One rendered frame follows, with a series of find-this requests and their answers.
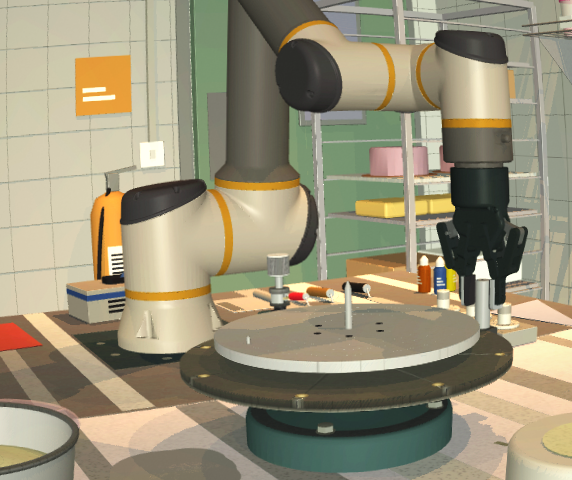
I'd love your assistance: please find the dark wooden index disc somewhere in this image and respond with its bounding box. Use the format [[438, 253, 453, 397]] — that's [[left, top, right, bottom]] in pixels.
[[179, 325, 515, 413]]

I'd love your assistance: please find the hanging wire shelf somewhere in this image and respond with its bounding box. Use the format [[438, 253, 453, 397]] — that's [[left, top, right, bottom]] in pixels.
[[521, 13, 572, 45]]

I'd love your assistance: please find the teal turntable base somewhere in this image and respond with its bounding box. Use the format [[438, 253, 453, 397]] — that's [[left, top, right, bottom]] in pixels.
[[244, 398, 455, 474]]

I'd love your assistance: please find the grey carrier plate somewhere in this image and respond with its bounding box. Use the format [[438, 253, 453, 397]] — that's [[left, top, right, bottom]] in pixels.
[[212, 304, 483, 374]]

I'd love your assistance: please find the orange handled tool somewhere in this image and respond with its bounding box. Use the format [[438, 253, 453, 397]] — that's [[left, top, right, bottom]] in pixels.
[[305, 285, 336, 304]]

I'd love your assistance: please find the blue bottle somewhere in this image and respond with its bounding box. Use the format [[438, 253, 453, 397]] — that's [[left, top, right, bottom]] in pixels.
[[433, 256, 449, 294]]

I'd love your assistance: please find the brown cardboard box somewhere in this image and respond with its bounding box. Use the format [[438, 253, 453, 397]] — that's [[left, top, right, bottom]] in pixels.
[[345, 251, 463, 282]]

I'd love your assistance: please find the orange wall sign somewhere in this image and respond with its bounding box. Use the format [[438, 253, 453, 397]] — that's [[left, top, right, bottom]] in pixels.
[[74, 54, 133, 118]]

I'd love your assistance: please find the orange fire extinguisher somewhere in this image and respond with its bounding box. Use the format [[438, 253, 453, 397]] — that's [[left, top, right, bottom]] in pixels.
[[90, 166, 138, 282]]

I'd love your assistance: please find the black base mat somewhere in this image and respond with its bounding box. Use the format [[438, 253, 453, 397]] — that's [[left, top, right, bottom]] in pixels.
[[74, 328, 218, 372]]

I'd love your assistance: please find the red handled screwdriver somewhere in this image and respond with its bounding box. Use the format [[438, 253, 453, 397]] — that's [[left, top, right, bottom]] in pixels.
[[252, 289, 312, 307]]

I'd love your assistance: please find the white round cake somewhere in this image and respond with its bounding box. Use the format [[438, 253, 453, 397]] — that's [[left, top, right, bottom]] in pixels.
[[505, 410, 572, 480]]

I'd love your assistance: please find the white box with blue stripe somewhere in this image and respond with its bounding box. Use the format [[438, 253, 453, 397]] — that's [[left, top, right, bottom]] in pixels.
[[65, 278, 128, 325]]

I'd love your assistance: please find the grey bowl of batter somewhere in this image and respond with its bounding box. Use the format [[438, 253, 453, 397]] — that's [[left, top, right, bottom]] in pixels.
[[0, 399, 82, 480]]

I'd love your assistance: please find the red card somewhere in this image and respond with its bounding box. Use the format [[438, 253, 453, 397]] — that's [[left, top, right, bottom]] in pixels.
[[0, 321, 44, 353]]

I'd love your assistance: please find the silver centre pin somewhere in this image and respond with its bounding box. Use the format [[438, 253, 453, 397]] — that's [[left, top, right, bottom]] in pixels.
[[343, 280, 354, 331]]

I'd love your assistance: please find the yellow box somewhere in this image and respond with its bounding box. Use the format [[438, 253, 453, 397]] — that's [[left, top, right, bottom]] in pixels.
[[427, 195, 455, 216], [354, 196, 430, 219]]

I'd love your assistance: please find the black handled tool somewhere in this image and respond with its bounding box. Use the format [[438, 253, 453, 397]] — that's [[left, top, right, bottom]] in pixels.
[[341, 280, 374, 302]]

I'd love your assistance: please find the white wall switch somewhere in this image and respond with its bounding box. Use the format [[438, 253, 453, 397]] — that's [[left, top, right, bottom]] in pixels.
[[138, 140, 166, 169]]

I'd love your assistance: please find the silver knurled plunger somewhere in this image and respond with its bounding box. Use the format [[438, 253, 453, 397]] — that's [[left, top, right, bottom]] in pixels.
[[265, 253, 292, 311]]

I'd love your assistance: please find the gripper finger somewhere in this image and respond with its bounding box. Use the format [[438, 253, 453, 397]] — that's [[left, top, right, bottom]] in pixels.
[[485, 218, 530, 307], [435, 219, 479, 306]]

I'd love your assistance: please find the wire shelf unit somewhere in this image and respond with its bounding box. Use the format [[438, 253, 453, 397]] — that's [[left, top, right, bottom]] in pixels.
[[310, 0, 550, 302]]

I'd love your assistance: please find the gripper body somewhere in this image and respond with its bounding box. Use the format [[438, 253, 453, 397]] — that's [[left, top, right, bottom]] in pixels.
[[449, 163, 511, 239]]

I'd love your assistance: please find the orange bottle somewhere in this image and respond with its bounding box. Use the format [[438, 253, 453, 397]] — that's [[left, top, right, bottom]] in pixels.
[[417, 254, 434, 295]]

